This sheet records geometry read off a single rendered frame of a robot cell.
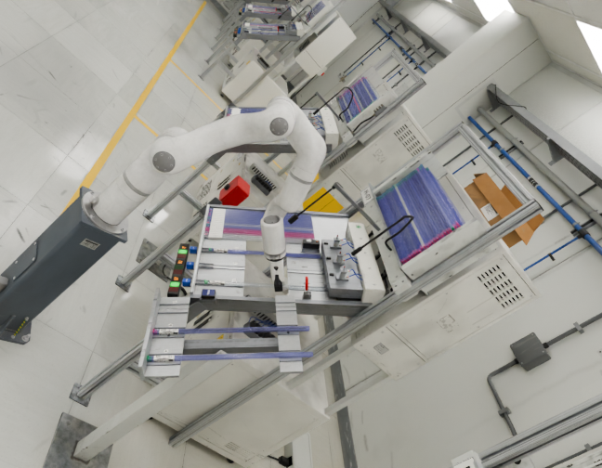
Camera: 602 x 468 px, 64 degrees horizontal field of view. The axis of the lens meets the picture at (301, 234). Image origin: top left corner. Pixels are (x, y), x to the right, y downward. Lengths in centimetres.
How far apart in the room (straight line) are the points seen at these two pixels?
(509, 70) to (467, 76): 40
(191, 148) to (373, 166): 183
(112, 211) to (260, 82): 473
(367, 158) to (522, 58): 246
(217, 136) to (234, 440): 153
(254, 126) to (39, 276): 99
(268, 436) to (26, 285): 129
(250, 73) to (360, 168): 336
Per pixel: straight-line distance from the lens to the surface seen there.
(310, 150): 162
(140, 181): 173
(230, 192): 275
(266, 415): 241
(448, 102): 513
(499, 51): 515
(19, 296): 214
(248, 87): 636
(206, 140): 163
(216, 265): 205
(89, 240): 189
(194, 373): 175
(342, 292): 193
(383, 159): 324
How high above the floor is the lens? 177
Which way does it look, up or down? 19 degrees down
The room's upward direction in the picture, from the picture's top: 53 degrees clockwise
